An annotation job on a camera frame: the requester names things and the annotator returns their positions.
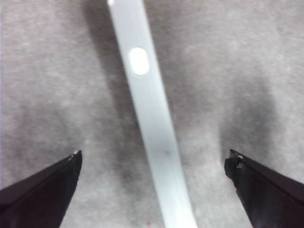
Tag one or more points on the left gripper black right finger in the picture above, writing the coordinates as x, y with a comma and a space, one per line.
268, 199

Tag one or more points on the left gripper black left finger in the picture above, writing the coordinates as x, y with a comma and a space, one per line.
42, 199

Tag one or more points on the grey cup brush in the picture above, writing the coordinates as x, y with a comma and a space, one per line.
152, 107

